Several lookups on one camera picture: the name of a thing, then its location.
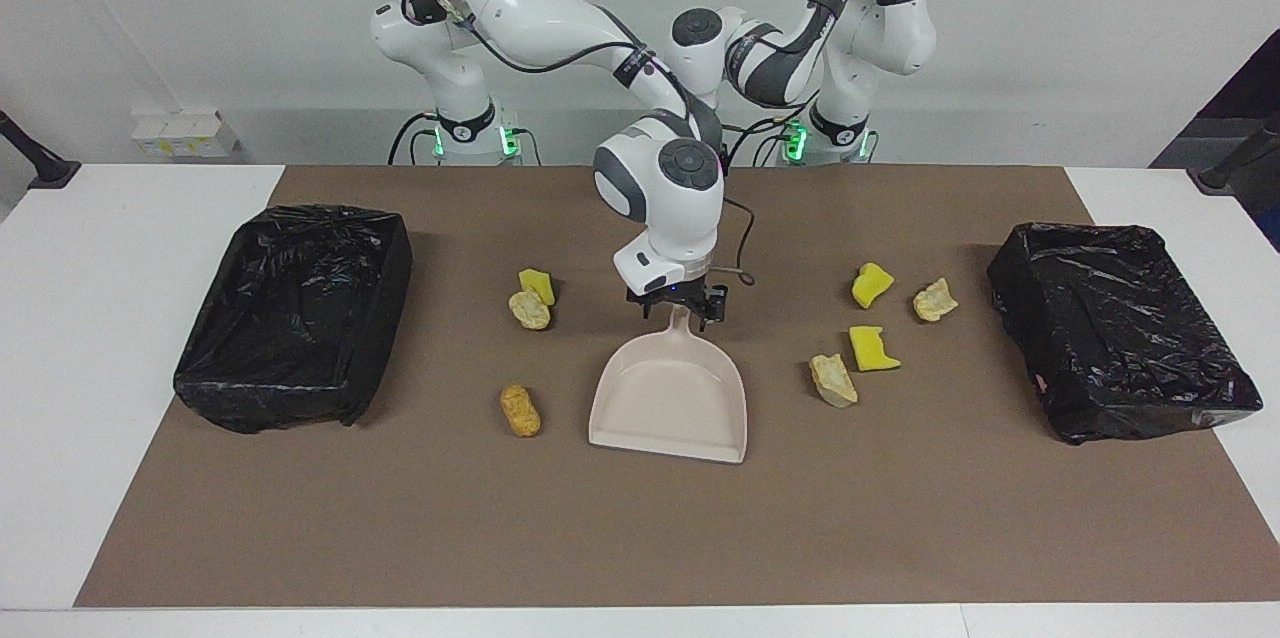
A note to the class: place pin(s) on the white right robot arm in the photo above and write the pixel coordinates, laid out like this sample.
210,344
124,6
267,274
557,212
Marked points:
660,208

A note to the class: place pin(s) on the yellow sponge with green side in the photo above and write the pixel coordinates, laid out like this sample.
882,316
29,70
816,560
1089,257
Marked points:
540,283

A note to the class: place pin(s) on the white wall socket box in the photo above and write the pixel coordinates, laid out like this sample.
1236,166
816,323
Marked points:
180,133

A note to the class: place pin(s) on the pale layered rock piece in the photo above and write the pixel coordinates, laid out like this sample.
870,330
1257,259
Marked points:
832,380

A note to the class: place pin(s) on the rounded yellow sponge piece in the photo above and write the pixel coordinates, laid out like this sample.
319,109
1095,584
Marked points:
872,285

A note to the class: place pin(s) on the dark side panel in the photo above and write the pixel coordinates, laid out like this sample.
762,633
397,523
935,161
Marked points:
1260,98

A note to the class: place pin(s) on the brown table mat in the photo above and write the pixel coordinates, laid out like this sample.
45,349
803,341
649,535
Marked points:
900,518

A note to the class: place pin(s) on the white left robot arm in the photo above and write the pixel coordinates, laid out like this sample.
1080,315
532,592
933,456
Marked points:
880,18

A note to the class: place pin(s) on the notched yellow sponge piece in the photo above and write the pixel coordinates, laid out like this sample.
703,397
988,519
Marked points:
870,348

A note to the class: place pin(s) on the beige plastic dustpan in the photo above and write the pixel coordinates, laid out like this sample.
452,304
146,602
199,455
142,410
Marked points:
670,398

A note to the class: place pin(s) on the bin with black bag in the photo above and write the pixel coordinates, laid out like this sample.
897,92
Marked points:
280,338
1110,328

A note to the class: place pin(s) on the black clamp stand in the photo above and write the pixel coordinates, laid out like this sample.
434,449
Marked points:
45,173
1225,173

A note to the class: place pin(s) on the orange-brown nugget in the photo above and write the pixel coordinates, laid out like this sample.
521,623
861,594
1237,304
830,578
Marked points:
520,410

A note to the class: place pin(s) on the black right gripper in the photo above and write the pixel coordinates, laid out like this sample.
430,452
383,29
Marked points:
665,294

